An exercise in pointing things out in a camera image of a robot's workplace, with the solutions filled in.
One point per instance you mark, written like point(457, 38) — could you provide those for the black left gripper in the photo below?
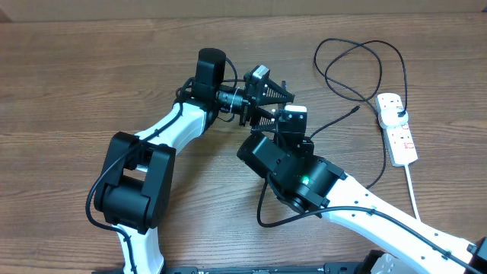
point(252, 110)

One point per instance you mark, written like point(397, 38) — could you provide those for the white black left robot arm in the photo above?
point(132, 192)

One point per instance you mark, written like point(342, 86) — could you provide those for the white charger plug adapter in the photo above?
point(393, 117)

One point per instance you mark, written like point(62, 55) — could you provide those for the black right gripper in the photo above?
point(307, 144)

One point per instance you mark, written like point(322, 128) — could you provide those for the white power strip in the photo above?
point(399, 140)

